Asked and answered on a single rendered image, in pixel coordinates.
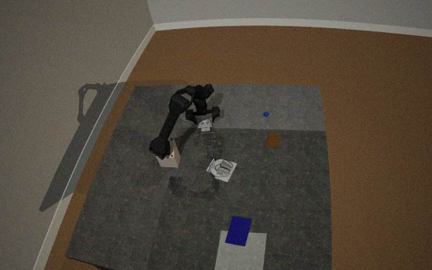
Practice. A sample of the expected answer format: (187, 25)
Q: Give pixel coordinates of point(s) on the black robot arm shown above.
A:
(160, 146)

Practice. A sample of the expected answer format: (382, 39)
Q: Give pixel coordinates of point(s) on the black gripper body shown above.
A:
(215, 111)

